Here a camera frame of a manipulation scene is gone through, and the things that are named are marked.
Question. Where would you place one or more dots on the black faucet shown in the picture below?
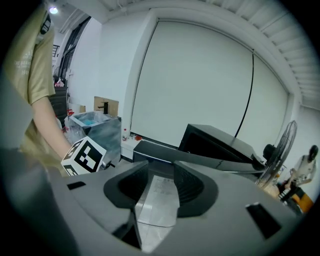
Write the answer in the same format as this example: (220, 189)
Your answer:
(104, 106)

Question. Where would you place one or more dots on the black pedestal fan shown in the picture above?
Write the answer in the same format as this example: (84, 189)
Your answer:
(268, 151)

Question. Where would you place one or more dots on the person's left forearm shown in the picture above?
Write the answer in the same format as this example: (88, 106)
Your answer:
(50, 127)

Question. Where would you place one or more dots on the person in olive shirt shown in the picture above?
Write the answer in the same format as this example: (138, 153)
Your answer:
(27, 70)

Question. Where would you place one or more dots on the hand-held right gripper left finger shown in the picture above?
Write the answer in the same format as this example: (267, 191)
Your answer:
(100, 212)

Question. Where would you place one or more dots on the clear plastic storage bin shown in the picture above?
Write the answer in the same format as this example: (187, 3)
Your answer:
(105, 135)

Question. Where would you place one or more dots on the clear bottle with red cap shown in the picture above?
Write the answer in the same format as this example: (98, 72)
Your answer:
(124, 134)

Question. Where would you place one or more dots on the white label sticker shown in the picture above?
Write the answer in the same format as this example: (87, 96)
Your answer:
(162, 186)

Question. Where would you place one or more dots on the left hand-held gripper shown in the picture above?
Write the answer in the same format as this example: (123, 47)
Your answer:
(85, 156)

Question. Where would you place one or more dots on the ceiling lamp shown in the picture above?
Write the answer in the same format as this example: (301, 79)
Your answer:
(53, 10)

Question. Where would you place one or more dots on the black drawer cabinet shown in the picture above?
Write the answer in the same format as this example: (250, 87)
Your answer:
(58, 102)

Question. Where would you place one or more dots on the white roller blind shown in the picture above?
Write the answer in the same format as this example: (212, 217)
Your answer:
(195, 82)

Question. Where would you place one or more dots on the pink bag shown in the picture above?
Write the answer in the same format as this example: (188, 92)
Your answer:
(59, 82)

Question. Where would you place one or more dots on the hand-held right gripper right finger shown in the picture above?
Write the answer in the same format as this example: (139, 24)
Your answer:
(225, 212)

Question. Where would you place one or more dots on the red plastic object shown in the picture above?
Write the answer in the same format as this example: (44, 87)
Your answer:
(138, 137)

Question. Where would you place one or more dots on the black mini fridge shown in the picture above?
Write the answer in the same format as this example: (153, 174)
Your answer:
(225, 140)

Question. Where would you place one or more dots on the cardboard box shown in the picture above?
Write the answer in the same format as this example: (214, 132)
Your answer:
(113, 106)

